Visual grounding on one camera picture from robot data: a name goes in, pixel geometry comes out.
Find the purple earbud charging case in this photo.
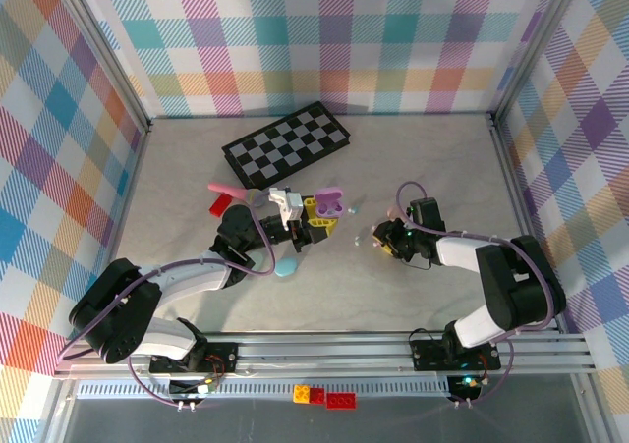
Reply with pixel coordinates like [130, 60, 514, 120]
[314, 187, 344, 220]

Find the light blue earbud charging case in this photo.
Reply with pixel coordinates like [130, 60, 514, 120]
[274, 256, 299, 279]

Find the red flat eight-stud plate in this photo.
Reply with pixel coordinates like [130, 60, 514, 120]
[208, 193, 234, 217]

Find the pink toy microphone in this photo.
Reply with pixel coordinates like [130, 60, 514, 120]
[207, 182, 270, 204]

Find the black folding chessboard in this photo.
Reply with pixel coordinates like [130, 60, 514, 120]
[220, 100, 353, 192]

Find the small circuit board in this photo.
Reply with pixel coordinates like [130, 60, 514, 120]
[168, 377, 221, 401]
[447, 373, 486, 401]

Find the red three-stud toy brick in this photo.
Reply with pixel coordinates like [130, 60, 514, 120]
[325, 392, 358, 411]

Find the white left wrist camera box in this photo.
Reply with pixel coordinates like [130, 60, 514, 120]
[267, 186, 304, 224]

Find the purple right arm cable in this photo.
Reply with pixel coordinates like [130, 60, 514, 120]
[395, 181, 566, 408]

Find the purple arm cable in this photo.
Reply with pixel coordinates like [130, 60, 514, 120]
[57, 187, 276, 406]
[395, 181, 566, 408]

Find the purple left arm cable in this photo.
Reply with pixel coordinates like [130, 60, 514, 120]
[57, 187, 276, 406]

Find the aluminium side rail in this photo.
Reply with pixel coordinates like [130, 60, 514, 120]
[488, 112, 566, 336]
[87, 118, 154, 339]

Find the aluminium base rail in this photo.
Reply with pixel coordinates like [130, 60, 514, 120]
[53, 331, 597, 380]

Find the grey slotted cable duct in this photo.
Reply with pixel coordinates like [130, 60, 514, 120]
[76, 380, 456, 401]

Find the aluminium corner post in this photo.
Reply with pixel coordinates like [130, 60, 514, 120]
[46, 0, 152, 135]
[489, 0, 589, 123]

